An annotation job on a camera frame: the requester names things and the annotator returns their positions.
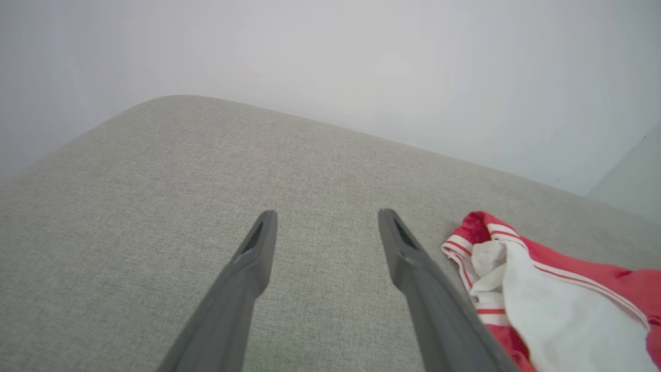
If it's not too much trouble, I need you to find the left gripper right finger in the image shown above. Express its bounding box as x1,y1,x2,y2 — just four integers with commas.
378,208,520,372

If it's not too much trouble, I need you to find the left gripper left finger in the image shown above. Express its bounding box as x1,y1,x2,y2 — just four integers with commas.
156,210,279,372

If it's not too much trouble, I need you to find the red basketball jersey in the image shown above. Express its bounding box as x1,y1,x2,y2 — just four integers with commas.
440,211,661,372

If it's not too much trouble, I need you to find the grey fabric sofa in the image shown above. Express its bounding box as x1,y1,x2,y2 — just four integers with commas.
0,95,661,372

